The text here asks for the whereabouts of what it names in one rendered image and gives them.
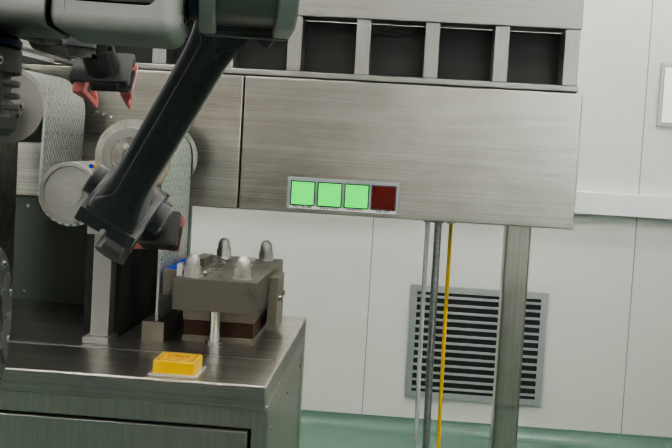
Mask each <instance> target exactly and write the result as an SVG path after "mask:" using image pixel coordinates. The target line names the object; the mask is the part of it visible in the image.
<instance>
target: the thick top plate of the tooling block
mask: <svg viewBox="0 0 672 448"><path fill-rule="evenodd" d="M215 256H216V255H213V262H212V263H210V264H209V265H207V266H205V267H201V275H202V277H201V278H187V277H183V276H176V277H174V278H173V296H172V309H179V310H194V311H208V312H223V313H237V314H251V315H256V314H257V312H258V311H259V310H260V309H261V308H262V307H263V306H264V305H265V303H266V302H267V301H268V288H269V277H270V276H271V275H272V274H273V273H274V272H275V271H282V272H283V259H274V261H259V260H257V259H258V258H255V257H247V258H248V259H249V261H250V268H251V278H252V280H247V281H243V280H234V279H233V277H234V269H235V268H236V262H237V260H238V258H239V257H240V256H232V258H229V259H224V258H216V257H215Z"/></svg>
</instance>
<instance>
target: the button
mask: <svg viewBox="0 0 672 448"><path fill-rule="evenodd" d="M202 359H203V356H202V355H200V354H186V353H173V352H163V353H162V354H161V355H159V356H158V357H157V358H156V359H155V360H154V361H153V373H163V374H176V375H190V376H194V375H195V374H196V373H197V372H198V371H199V370H200V369H201V368H202Z"/></svg>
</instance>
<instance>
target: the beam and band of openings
mask: <svg viewBox="0 0 672 448"><path fill-rule="evenodd" d="M583 13H584V0H300V1H299V8H298V16H297V22H296V27H295V30H294V32H293V34H292V35H291V37H290V38H289V39H288V40H286V41H274V42H273V44H272V45H271V46H270V48H269V49H267V48H266V47H264V46H262V45H261V44H259V43H258V42H256V41H255V40H253V39H252V40H251V41H250V42H249V43H248V44H247V45H246V46H244V47H243V48H242V49H241V50H240V51H239V52H238V53H237V54H236V56H235V57H234V58H233V59H232V61H231V62H230V63H229V65H228V66H227V67H226V69H225V70H224V72H223V74H230V75H243V76H247V75H248V76H267V77H286V78H304V79H323V80H342V81H360V82H379V83H398V84H416V85H435V86H454V87H472V88H491V89H510V90H528V91H547V92H566V93H577V92H578V86H577V76H578V61H579V47H580V33H581V30H582V27H583ZM313 21H322V22H313ZM194 22H195V20H189V17H188V19H187V27H188V32H187V37H186V40H185V42H184V44H183V45H182V46H181V47H179V48H178V49H157V48H142V47H127V46H114V48H115V51H116V53H127V54H134V55H135V59H136V63H135V64H137V65H138V67H139V68H138V70H155V71H172V70H173V68H174V66H175V64H176V63H177V61H178V59H179V57H180V56H181V54H182V52H183V50H184V48H185V46H186V44H187V42H188V39H189V37H190V34H191V31H192V28H193V25H194ZM333 22H343V23H333ZM353 23H357V24H353ZM373 24H383V25H373ZM393 25H403V26H393ZM413 26H423V27H413ZM441 27H443V28H441ZM453 28H463V29H453ZM473 29H484V30H473ZM514 31H524V32H514ZM534 32H544V33H534ZM554 33H561V34H554Z"/></svg>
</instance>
